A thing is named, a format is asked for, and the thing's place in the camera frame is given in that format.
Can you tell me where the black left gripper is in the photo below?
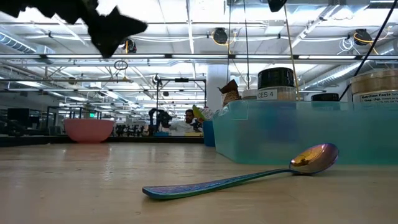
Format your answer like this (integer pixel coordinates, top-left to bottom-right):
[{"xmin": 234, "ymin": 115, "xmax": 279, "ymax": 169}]
[{"xmin": 0, "ymin": 0, "xmax": 148, "ymax": 58}]

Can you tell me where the brown snack pouch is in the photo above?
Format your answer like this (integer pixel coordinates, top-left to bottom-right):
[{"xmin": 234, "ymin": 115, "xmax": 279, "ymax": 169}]
[{"xmin": 218, "ymin": 79, "xmax": 240, "ymax": 107}]

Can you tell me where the tan lid large jar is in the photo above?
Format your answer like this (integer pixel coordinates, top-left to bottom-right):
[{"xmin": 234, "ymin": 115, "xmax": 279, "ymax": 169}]
[{"xmin": 350, "ymin": 68, "xmax": 398, "ymax": 103}]

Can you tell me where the pink plastic bowl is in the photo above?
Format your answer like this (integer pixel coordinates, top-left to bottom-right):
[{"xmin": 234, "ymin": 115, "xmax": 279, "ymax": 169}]
[{"xmin": 63, "ymin": 118, "xmax": 115, "ymax": 144}]

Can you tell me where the person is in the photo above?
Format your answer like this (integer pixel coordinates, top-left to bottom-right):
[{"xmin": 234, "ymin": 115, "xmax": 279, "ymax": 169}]
[{"xmin": 169, "ymin": 108, "xmax": 203, "ymax": 137}]

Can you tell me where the black monitor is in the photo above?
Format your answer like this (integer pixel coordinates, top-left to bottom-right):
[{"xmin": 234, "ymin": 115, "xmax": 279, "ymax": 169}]
[{"xmin": 7, "ymin": 108, "xmax": 30, "ymax": 126}]

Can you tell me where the translucent green plastic tray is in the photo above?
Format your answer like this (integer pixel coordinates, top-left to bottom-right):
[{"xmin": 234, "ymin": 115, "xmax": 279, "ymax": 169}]
[{"xmin": 213, "ymin": 99, "xmax": 398, "ymax": 166}]

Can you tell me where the blue plastic bin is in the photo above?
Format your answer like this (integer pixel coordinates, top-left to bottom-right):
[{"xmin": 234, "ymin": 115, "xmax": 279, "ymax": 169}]
[{"xmin": 202, "ymin": 120, "xmax": 216, "ymax": 147}]

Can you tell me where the black yellow cable reel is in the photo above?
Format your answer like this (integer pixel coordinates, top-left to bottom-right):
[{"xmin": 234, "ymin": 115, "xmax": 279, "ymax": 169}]
[
  {"xmin": 124, "ymin": 39, "xmax": 137, "ymax": 54},
  {"xmin": 213, "ymin": 27, "xmax": 229, "ymax": 45},
  {"xmin": 354, "ymin": 29, "xmax": 370, "ymax": 46}
]

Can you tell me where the yellow cable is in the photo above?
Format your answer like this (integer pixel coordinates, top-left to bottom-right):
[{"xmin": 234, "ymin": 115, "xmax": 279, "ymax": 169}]
[{"xmin": 283, "ymin": 4, "xmax": 301, "ymax": 101}]

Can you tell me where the thin black cable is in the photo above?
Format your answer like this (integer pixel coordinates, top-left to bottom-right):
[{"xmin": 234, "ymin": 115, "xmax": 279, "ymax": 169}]
[{"xmin": 227, "ymin": 0, "xmax": 233, "ymax": 85}]

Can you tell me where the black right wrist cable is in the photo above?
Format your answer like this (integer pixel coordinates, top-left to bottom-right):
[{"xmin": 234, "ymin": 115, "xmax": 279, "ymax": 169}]
[{"xmin": 338, "ymin": 0, "xmax": 398, "ymax": 102}]

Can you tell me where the black aluminium rig frame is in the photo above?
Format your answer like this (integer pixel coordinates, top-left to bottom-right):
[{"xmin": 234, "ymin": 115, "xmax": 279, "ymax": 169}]
[{"xmin": 0, "ymin": 134, "xmax": 205, "ymax": 147}]

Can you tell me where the iridescent spoon blue handle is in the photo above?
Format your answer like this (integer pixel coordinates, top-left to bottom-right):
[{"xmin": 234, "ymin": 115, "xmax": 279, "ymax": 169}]
[{"xmin": 142, "ymin": 142, "xmax": 340, "ymax": 200}]

